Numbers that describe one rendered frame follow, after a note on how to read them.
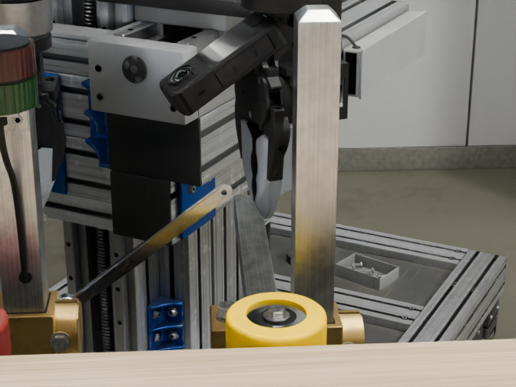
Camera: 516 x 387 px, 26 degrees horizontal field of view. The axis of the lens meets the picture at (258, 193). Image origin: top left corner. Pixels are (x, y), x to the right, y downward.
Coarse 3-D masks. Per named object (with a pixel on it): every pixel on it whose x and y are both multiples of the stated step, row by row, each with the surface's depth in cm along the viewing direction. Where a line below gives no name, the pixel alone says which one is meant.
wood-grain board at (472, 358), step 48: (0, 384) 79; (48, 384) 79; (96, 384) 79; (144, 384) 79; (192, 384) 79; (240, 384) 79; (288, 384) 79; (336, 384) 79; (384, 384) 79; (432, 384) 79; (480, 384) 79
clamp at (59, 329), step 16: (0, 304) 97; (48, 304) 97; (64, 304) 97; (80, 304) 99; (16, 320) 95; (32, 320) 95; (48, 320) 95; (64, 320) 96; (80, 320) 99; (16, 336) 96; (32, 336) 96; (48, 336) 96; (64, 336) 96; (80, 336) 98; (16, 352) 96; (32, 352) 97; (48, 352) 97; (64, 352) 97; (80, 352) 98
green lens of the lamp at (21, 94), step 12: (12, 84) 83; (24, 84) 83; (36, 84) 85; (0, 96) 83; (12, 96) 83; (24, 96) 84; (36, 96) 85; (0, 108) 83; (12, 108) 83; (24, 108) 84
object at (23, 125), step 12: (0, 36) 86; (12, 36) 86; (24, 36) 86; (0, 48) 82; (12, 48) 82; (0, 84) 82; (0, 120) 85; (12, 120) 89; (24, 120) 89; (0, 132) 86; (0, 144) 86; (12, 168) 89; (12, 180) 90; (12, 192) 90; (24, 240) 93; (24, 252) 93; (24, 264) 93; (24, 276) 94
